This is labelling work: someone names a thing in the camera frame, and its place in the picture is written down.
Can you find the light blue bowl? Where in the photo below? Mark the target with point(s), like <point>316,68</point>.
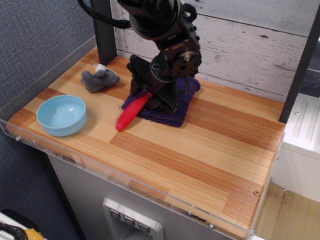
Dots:
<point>62,115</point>

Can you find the purple folded cloth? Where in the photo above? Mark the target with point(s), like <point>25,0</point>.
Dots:
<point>159,115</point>

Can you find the red handled metal spoon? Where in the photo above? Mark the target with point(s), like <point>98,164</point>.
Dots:
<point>131,111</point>

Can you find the black vertical post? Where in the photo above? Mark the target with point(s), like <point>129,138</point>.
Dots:
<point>304,62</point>
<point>104,32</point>

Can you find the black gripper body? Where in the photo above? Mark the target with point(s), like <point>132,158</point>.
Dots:
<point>158,80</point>

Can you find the black right vertical post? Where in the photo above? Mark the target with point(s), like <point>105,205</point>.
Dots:
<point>304,62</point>

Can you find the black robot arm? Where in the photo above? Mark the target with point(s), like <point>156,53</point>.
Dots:
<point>169,24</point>

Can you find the grey cabinet with button panel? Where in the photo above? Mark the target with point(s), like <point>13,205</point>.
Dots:
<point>106,210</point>

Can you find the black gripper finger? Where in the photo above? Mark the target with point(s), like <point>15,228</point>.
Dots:
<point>137,85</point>
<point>155,102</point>

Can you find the clear acrylic table guard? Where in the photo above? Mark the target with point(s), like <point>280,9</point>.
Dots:
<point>214,169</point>

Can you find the black and yellow bag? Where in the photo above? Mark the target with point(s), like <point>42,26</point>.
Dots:
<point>14,226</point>

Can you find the black left vertical post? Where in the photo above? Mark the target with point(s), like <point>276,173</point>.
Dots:
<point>104,32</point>

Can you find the grey plush toy animal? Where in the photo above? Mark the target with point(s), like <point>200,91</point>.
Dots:
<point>102,77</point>

